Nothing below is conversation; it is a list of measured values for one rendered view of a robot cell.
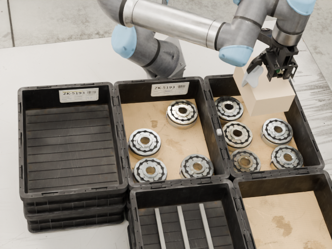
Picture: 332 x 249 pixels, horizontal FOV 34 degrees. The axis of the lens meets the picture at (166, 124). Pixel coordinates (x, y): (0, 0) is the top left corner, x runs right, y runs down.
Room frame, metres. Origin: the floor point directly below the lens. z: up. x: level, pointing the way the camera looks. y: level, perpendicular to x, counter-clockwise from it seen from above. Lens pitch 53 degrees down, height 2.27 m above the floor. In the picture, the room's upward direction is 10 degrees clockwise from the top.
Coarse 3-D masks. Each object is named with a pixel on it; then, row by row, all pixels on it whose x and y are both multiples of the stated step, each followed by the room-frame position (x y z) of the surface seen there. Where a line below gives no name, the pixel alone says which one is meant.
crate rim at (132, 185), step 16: (144, 80) 1.19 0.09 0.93; (160, 80) 1.20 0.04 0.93; (176, 80) 1.21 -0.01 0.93; (192, 80) 1.23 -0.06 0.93; (208, 112) 1.10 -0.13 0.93; (128, 160) 0.87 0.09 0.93; (224, 160) 0.93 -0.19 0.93; (128, 176) 0.82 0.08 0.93; (208, 176) 0.86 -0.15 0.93; (224, 176) 0.87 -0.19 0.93
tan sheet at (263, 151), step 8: (232, 96) 1.27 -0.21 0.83; (240, 96) 1.28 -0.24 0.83; (248, 112) 1.21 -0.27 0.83; (280, 112) 1.24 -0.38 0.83; (240, 120) 1.17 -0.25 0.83; (248, 120) 1.18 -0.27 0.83; (256, 120) 1.18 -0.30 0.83; (264, 120) 1.19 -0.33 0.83; (256, 128) 1.15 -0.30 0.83; (256, 136) 1.11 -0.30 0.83; (256, 144) 1.08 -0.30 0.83; (264, 144) 1.09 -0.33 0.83; (232, 152) 1.03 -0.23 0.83; (256, 152) 1.05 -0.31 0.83; (264, 152) 1.06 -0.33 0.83; (264, 160) 1.03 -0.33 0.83; (264, 168) 0.99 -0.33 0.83
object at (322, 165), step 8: (208, 88) 1.20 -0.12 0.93; (208, 96) 1.17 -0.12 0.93; (296, 96) 1.23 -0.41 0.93; (296, 104) 1.20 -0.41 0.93; (216, 112) 1.11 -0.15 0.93; (216, 120) 1.07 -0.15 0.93; (304, 120) 1.15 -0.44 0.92; (224, 136) 1.02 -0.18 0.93; (312, 136) 1.07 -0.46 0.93; (224, 144) 0.99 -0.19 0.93; (312, 144) 1.04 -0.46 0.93; (224, 152) 0.96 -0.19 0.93; (320, 160) 0.99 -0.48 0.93; (232, 168) 0.90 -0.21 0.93; (288, 168) 0.94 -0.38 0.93; (296, 168) 0.94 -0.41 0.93; (304, 168) 0.95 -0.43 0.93; (312, 168) 0.95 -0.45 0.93; (320, 168) 0.96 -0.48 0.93; (232, 176) 0.88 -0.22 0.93; (240, 176) 0.88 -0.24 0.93; (248, 176) 0.89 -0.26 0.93
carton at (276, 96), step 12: (240, 72) 1.13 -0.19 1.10; (264, 72) 1.13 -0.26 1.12; (240, 84) 1.11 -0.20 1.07; (264, 84) 1.08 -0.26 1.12; (276, 84) 1.09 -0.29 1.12; (288, 84) 1.09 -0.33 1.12; (252, 96) 1.04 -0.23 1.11; (264, 96) 1.03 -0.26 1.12; (276, 96) 1.04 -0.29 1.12; (288, 96) 1.05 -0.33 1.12; (252, 108) 1.02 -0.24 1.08; (264, 108) 1.03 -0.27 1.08; (276, 108) 1.04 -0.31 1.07; (288, 108) 1.06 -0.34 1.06
